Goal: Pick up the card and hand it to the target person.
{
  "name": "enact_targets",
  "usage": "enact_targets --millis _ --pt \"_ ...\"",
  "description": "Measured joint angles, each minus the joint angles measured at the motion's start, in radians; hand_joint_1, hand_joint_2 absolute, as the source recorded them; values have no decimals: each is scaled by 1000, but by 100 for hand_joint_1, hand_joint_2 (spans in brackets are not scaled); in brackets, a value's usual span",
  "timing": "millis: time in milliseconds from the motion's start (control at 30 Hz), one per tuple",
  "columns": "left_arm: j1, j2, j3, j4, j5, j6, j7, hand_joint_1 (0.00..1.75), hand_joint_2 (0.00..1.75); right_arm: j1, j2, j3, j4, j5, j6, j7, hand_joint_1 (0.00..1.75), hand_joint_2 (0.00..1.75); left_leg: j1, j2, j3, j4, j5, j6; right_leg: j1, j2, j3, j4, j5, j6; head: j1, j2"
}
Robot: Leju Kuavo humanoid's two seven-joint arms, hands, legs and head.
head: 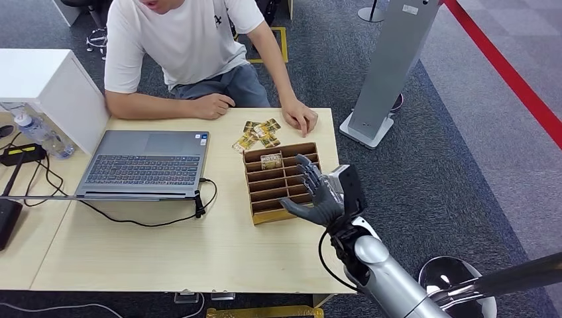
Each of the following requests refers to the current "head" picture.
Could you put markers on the person's right forearm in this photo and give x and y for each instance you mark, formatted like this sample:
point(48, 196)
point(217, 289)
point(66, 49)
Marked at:
point(145, 107)

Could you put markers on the black office chair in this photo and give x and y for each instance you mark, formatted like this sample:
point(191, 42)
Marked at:
point(74, 1)

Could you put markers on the black power adapter yellow label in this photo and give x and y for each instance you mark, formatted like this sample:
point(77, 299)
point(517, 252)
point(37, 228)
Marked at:
point(22, 154)

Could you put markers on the pale wooden board edge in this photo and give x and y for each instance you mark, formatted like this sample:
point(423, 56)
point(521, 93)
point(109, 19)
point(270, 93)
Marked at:
point(290, 9)

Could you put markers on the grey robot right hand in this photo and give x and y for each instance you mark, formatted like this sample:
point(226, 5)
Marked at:
point(322, 202)

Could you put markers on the thin black rod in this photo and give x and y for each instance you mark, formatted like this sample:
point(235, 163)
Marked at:
point(13, 175)

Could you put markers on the wooden table leg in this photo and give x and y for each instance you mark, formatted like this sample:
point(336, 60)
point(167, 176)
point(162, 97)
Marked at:
point(322, 300)

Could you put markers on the black box device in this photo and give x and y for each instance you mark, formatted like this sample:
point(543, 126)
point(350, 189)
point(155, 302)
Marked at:
point(9, 224)

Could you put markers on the clear plastic water bottle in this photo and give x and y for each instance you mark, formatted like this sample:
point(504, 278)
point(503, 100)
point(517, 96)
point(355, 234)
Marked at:
point(44, 138)

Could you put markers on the grey laptop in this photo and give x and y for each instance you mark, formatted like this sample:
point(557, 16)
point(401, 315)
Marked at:
point(145, 167)

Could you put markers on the dark red round base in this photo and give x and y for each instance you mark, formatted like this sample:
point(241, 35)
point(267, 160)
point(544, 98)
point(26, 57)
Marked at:
point(398, 103)

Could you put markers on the red barrier belt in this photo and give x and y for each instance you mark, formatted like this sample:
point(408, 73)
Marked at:
point(505, 65)

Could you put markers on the person's left forearm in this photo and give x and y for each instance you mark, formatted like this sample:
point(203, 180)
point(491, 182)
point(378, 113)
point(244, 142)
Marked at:
point(281, 79)

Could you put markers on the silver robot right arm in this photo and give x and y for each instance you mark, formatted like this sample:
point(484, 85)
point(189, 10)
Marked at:
point(386, 276)

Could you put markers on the metal table foot plate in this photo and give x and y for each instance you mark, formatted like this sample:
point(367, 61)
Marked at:
point(186, 298)
point(223, 296)

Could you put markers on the wooden card organizer box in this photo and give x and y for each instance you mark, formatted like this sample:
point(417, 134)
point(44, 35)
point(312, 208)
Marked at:
point(263, 193)

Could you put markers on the yellow floor tape strip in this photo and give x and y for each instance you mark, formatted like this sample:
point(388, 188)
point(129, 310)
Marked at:
point(263, 313)

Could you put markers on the white furniture piece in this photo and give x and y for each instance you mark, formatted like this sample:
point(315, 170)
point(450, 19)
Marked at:
point(66, 13)

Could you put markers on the black round object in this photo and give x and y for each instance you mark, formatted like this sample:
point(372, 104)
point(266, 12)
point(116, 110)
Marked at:
point(5, 131)

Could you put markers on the grey round stand base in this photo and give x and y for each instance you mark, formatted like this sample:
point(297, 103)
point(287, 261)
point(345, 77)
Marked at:
point(369, 16)

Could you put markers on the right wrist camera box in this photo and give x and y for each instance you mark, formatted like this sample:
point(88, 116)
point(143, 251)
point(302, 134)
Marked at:
point(338, 177)

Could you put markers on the white label sticker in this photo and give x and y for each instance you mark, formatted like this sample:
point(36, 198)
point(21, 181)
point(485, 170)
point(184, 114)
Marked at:
point(410, 9)

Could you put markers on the grey standing kiosk panel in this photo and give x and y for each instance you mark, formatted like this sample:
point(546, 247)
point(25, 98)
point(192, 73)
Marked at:
point(391, 66)

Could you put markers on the black background object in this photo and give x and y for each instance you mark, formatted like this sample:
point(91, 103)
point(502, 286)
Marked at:
point(268, 9)

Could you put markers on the white desk cabinet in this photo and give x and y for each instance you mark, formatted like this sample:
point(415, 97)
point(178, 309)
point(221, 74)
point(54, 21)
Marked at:
point(52, 79)

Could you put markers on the person's right hand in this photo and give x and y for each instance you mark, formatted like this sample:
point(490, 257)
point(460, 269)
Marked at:
point(210, 106)

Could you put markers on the person's left hand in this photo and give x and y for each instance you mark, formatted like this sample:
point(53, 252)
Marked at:
point(300, 116)

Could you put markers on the person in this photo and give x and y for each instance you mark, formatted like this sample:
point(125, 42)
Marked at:
point(184, 44)

